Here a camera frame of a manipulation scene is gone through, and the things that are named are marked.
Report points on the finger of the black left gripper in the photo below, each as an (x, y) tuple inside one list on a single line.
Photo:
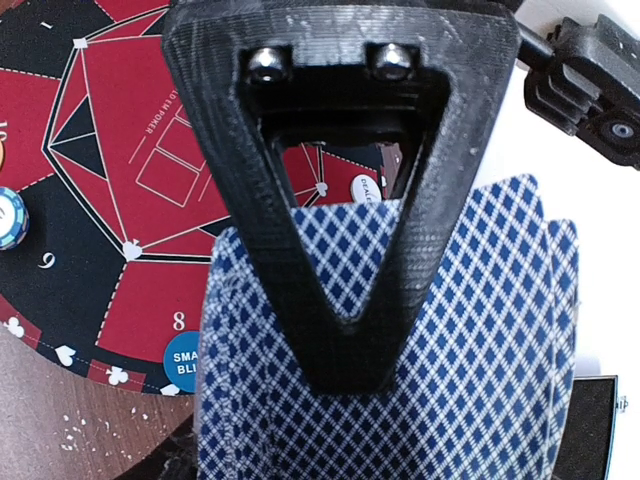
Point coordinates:
[(256, 77)]

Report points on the clear dealer button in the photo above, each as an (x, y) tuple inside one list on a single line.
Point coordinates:
[(364, 189)]

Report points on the blue small blind button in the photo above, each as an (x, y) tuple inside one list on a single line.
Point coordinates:
[(180, 361)]

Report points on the grey playing card deck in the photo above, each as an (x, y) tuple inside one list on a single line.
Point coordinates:
[(481, 388)]

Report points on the round red black poker mat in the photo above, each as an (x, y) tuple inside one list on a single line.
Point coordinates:
[(124, 212)]

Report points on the black poker chip case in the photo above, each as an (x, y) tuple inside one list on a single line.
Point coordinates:
[(586, 447)]

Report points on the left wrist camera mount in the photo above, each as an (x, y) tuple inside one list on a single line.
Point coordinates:
[(584, 80)]

